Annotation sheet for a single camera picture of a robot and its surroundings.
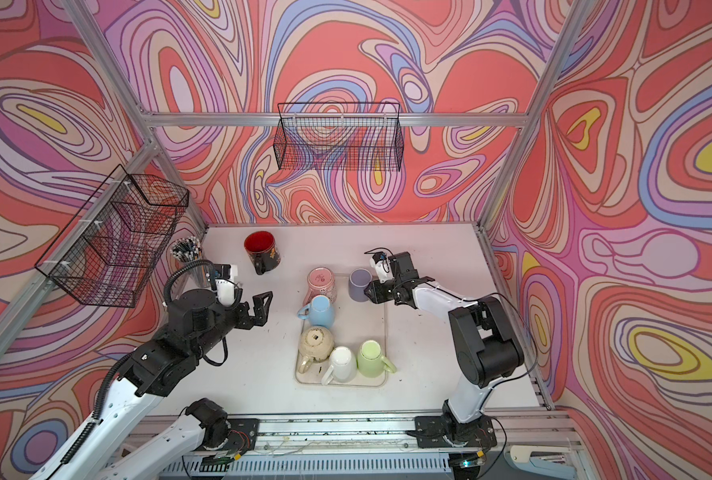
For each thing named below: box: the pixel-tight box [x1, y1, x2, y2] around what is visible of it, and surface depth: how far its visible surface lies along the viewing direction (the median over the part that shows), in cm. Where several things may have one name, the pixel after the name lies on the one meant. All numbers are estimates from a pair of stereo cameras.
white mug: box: [321, 345, 358, 386], surface depth 79 cm
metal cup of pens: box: [170, 236, 213, 293], surface depth 93 cm
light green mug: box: [356, 340, 396, 378], surface depth 80 cm
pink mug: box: [303, 267, 337, 306], surface depth 92 cm
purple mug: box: [348, 268, 373, 302], surface depth 95 cm
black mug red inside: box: [244, 231, 281, 275], surface depth 103 cm
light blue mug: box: [296, 295, 335, 328], surface depth 88 cm
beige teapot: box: [298, 326, 335, 374], surface depth 82 cm
